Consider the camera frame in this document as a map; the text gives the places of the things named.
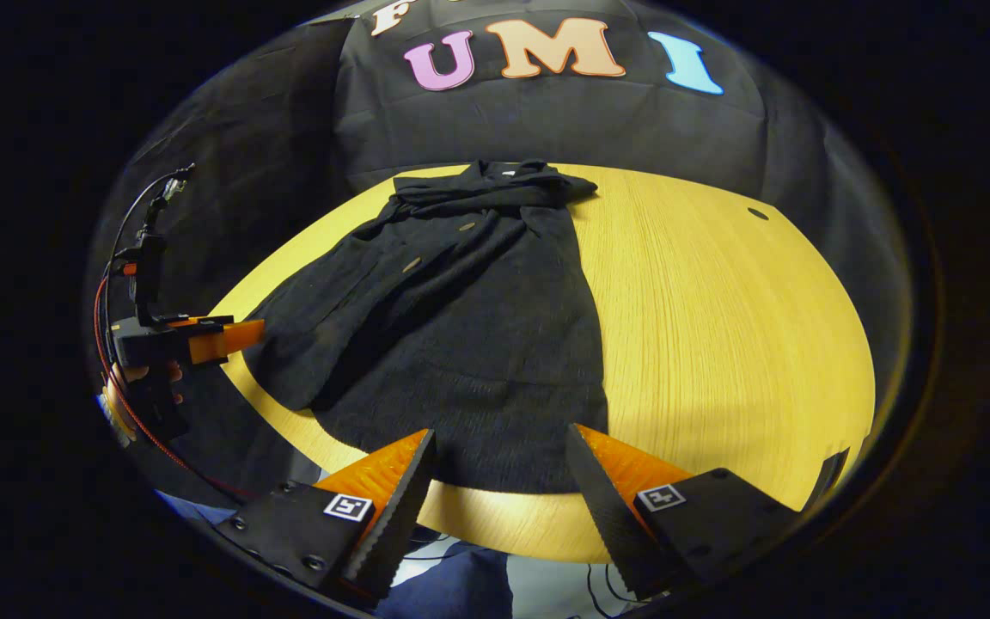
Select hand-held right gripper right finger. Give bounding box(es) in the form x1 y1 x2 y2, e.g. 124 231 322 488
564 423 801 601

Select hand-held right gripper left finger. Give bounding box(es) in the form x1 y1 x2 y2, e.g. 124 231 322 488
216 428 437 610

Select black button shirt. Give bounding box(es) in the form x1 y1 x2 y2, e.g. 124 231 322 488
241 158 609 495

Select person's blue trousers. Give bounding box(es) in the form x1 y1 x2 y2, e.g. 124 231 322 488
373 542 516 619

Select person's white printed shirt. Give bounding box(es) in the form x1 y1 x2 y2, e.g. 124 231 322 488
392 529 635 619

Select black table edge clamp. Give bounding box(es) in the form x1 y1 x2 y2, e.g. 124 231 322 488
804 447 851 510

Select black backdrop cloth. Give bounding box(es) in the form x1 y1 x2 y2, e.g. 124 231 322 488
87 0 913 379

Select black cable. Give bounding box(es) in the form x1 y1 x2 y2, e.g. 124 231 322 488
105 163 197 289

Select red cable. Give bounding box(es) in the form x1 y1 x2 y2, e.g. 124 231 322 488
93 273 257 505

